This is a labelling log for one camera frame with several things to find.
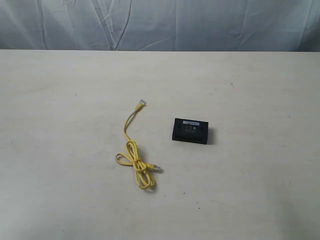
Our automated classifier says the grey wrinkled backdrop curtain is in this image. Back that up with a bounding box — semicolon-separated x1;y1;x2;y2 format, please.
0;0;320;52

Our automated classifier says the black network switch box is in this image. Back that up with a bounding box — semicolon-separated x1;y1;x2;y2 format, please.
171;118;209;145

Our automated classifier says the yellow ethernet cable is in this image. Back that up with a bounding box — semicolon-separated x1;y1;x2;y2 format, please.
115;98;165;190

